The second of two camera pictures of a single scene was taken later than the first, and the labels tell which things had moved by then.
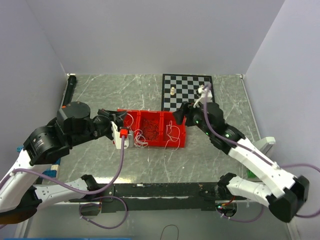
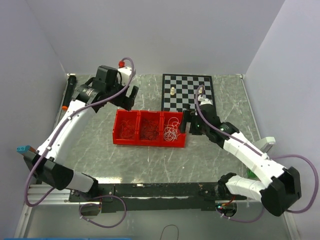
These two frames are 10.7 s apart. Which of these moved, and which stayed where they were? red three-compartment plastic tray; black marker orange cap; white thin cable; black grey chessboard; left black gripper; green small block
Moved: left black gripper; white thin cable
Stayed: black marker orange cap; green small block; black grey chessboard; red three-compartment plastic tray
